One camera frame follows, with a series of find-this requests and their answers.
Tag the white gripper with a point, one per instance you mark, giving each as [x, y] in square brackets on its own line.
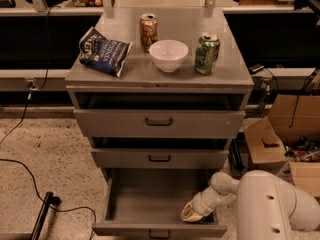
[204, 205]

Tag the grey bottom drawer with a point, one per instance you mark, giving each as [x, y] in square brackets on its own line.
[147, 203]

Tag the grey drawer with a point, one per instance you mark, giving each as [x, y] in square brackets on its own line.
[159, 158]
[147, 203]
[158, 123]

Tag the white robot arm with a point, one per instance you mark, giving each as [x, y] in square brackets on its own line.
[267, 207]

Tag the grey middle drawer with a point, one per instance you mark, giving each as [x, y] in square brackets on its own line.
[159, 158]

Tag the grey drawer cabinet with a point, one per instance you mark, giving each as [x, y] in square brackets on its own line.
[142, 86]

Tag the grey top drawer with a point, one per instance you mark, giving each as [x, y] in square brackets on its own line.
[158, 123]

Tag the cardboard box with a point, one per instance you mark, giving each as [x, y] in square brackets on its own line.
[290, 118]

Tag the black metal floor stand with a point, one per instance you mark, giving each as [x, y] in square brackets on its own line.
[49, 200]

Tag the small black device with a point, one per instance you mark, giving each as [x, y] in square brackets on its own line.
[255, 69]

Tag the white bowl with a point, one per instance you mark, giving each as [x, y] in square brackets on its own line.
[168, 55]

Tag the green soda can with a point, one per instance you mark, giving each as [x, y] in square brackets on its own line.
[207, 52]

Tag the blue chip bag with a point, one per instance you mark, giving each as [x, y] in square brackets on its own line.
[102, 54]

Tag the orange soda can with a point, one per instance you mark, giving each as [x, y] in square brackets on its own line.
[148, 30]

